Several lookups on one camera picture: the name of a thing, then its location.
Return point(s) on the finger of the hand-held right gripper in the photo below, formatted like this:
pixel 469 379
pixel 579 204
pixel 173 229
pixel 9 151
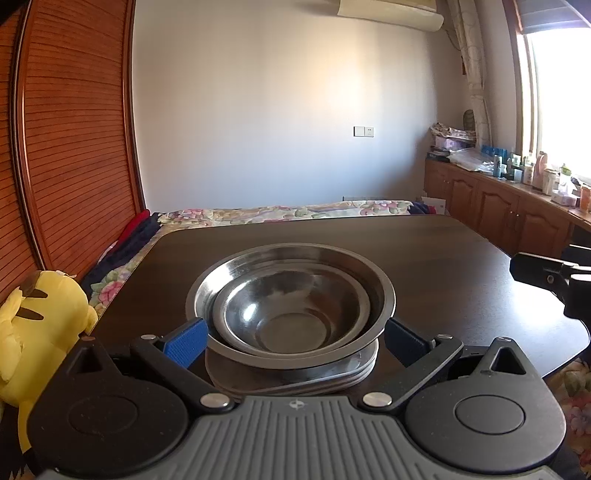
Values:
pixel 535 272

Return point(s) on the wooden cabinet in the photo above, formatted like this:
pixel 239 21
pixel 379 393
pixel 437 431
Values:
pixel 494 207

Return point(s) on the clear plastic bag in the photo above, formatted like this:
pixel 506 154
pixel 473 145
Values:
pixel 471 160

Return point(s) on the wooden framed window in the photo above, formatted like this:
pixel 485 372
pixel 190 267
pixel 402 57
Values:
pixel 558 101

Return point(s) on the medium steel bowl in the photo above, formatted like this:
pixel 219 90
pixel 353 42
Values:
pixel 220 318

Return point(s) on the green hand fan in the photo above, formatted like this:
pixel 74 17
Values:
pixel 469 120

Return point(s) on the navy garment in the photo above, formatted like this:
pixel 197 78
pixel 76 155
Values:
pixel 122 256

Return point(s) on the purple box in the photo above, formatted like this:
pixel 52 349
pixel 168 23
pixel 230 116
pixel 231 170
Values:
pixel 452 144

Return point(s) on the white air conditioner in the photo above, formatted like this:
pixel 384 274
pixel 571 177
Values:
pixel 392 11

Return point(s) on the row of toiletry bottles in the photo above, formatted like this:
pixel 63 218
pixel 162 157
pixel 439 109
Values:
pixel 512 168

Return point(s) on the tissue box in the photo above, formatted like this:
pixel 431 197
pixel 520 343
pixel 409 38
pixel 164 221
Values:
pixel 564 199

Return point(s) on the stack of newspapers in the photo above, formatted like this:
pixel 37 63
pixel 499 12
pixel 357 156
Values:
pixel 452 130

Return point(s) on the blue and red garment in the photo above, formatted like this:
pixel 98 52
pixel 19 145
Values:
pixel 421 208

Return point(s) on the yellow plush toy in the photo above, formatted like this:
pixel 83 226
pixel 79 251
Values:
pixel 37 332

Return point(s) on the pink bottle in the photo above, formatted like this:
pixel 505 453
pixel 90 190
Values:
pixel 541 170

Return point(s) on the white wall switch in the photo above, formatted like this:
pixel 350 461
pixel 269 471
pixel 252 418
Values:
pixel 364 131

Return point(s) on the dark book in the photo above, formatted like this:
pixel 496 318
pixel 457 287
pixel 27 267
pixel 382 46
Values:
pixel 437 156

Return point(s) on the floral bed sheet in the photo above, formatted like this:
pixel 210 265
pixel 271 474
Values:
pixel 258 213

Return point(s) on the grey window blind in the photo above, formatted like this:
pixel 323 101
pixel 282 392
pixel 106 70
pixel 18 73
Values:
pixel 549 14

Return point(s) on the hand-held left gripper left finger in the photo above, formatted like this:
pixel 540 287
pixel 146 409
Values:
pixel 187 344

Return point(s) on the white paper bag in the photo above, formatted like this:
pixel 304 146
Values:
pixel 436 205

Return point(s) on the large steel bowl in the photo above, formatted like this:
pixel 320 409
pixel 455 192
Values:
pixel 378 290

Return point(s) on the patterned cream curtain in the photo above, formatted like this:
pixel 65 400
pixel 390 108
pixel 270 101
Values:
pixel 473 69

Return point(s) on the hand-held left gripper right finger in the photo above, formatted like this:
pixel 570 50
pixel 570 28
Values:
pixel 402 342

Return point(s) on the wooden slatted wardrobe door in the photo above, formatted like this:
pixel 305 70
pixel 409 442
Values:
pixel 9 161
pixel 78 138

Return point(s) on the floral patterned cloth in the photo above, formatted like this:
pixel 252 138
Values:
pixel 575 397

